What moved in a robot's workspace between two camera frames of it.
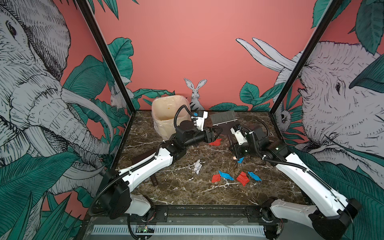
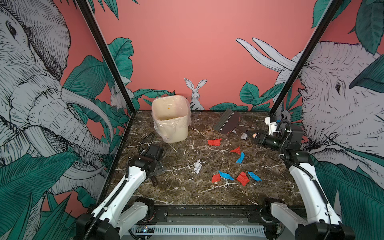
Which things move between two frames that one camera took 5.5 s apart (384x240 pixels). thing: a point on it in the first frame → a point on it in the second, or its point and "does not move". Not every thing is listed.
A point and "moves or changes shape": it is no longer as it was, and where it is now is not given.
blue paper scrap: (254, 176) does not move
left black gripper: (210, 137) → (159, 165)
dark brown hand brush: (224, 119) moves or changes shape
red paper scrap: (216, 178) does not move
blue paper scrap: (226, 175) does not move
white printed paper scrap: (197, 166) does not move
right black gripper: (237, 153) → (263, 138)
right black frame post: (329, 15) does not move
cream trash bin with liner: (164, 110) does not move
